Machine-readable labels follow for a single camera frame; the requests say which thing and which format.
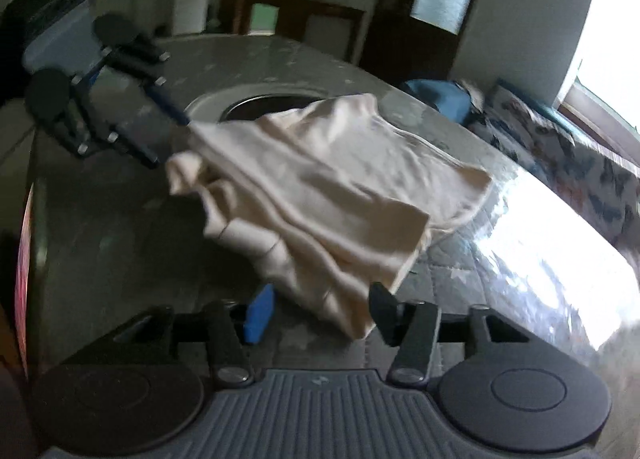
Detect window with green frame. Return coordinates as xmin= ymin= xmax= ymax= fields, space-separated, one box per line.
xmin=554 ymin=0 xmax=640 ymax=136

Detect cream beige garment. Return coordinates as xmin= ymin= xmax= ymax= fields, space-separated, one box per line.
xmin=166 ymin=94 xmax=492 ymax=340

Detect dark wooden door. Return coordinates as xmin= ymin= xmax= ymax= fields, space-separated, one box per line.
xmin=358 ymin=0 xmax=474 ymax=86

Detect smartphone with lit screen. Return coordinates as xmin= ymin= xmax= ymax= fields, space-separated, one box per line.
xmin=14 ymin=186 xmax=34 ymax=377

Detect butterfly print pillow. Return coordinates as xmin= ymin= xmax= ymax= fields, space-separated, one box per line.
xmin=468 ymin=86 xmax=639 ymax=266

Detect blue cushion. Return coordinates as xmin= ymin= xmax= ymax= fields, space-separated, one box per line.
xmin=400 ymin=79 xmax=472 ymax=124

